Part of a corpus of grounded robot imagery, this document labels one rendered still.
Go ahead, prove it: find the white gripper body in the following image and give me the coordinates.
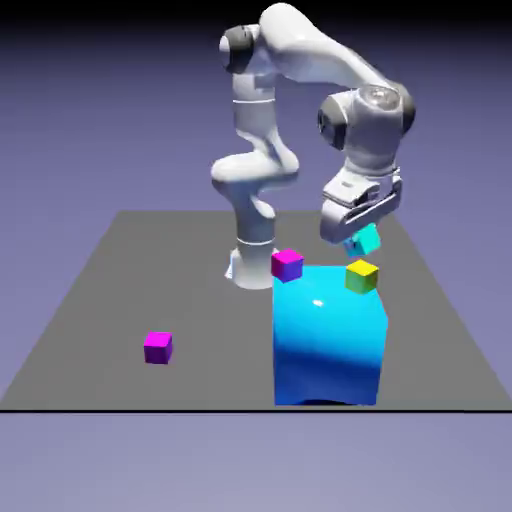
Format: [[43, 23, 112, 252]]
[[318, 180, 404, 246]]

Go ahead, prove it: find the small cyan cube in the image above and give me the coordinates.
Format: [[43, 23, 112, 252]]
[[342, 222, 382, 258]]

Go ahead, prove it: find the small yellow cube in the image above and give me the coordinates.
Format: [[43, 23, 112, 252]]
[[344, 258, 380, 296]]

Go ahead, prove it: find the small magenta cube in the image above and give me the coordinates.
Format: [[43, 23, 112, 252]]
[[143, 331, 174, 365], [270, 248, 305, 284]]

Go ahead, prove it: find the large cyan box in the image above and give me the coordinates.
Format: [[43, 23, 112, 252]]
[[272, 264, 389, 407]]

